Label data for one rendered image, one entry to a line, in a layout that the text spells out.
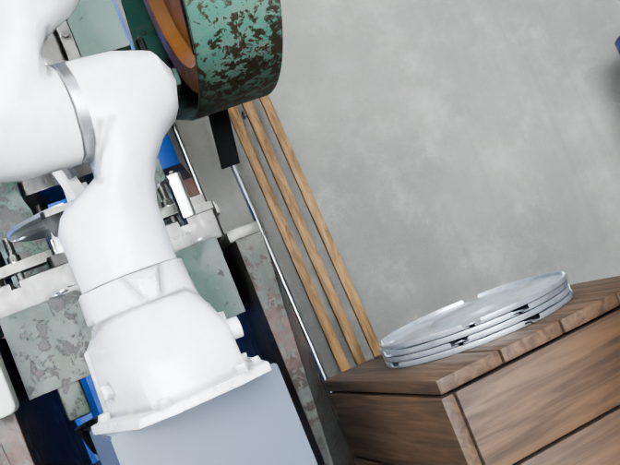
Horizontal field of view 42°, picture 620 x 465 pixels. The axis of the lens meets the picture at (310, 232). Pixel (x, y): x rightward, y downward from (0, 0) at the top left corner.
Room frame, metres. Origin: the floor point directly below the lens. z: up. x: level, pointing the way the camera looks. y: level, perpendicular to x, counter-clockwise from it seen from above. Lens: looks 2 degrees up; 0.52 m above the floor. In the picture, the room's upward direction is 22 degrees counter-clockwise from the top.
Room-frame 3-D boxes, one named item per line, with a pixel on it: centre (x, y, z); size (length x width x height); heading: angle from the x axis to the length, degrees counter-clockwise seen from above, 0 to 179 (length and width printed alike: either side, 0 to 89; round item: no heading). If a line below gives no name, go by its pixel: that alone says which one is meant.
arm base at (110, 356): (0.84, 0.18, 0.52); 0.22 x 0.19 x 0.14; 24
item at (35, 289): (1.64, 0.41, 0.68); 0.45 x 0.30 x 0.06; 104
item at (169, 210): (1.68, 0.24, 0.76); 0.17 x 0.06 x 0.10; 104
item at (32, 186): (1.64, 0.41, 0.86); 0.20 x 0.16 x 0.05; 104
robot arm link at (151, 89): (0.90, 0.17, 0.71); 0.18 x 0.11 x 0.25; 115
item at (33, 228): (1.51, 0.37, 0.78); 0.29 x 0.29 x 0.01
